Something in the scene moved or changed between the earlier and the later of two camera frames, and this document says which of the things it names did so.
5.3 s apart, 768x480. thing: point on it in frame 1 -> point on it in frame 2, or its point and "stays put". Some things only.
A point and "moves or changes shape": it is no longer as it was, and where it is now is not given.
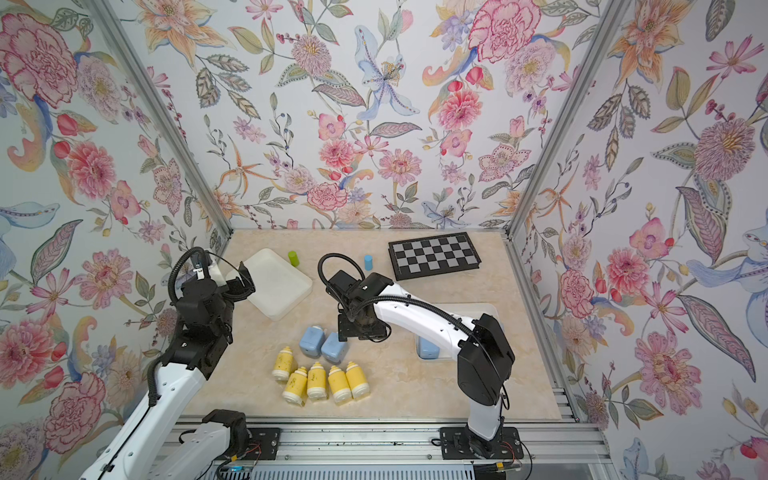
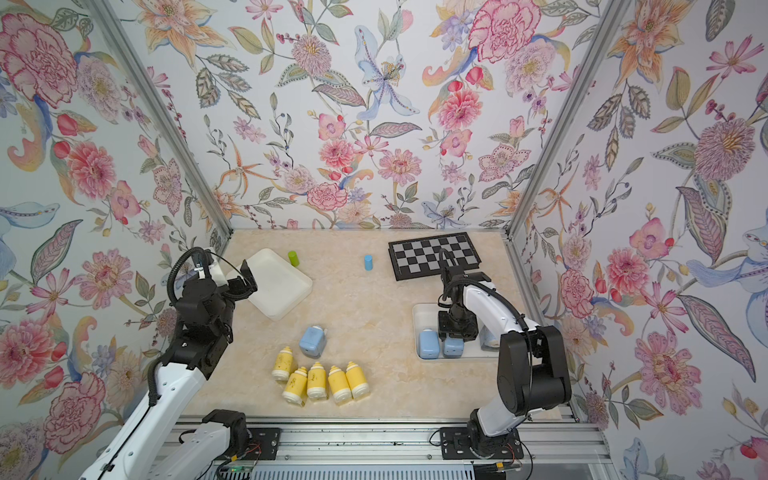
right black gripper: [346, 329] -> [469, 332]
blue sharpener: [333, 349] moves or changes shape
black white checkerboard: [434, 255] stays put
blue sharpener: [311, 341] stays put
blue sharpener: [426, 350] stays put
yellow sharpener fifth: [356, 378] stays put
